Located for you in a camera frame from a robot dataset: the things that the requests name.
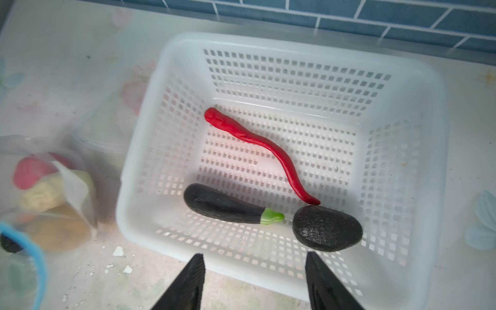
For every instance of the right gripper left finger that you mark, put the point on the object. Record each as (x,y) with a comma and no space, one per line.
(186,290)

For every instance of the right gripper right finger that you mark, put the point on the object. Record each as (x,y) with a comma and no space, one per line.
(326,292)

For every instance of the cream toy food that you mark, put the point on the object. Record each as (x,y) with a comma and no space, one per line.
(57,189)

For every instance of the white plastic mesh basket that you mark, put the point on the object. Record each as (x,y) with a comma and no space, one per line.
(367,134)

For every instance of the clear zip top bag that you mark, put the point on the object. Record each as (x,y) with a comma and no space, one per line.
(33,278)

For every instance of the red toy chili pepper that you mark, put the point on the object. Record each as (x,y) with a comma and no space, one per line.
(223,122)

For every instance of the dark brown toy food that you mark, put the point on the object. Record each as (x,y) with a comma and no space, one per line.
(10,245)

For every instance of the pink toy fruit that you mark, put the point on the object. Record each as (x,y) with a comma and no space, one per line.
(32,168)

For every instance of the yellow toy fruit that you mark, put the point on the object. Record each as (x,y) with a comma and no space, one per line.
(58,230)

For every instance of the black toy avocado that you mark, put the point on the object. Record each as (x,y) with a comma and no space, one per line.
(325,229)

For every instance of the black toy eggplant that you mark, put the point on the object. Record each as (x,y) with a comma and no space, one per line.
(214,204)

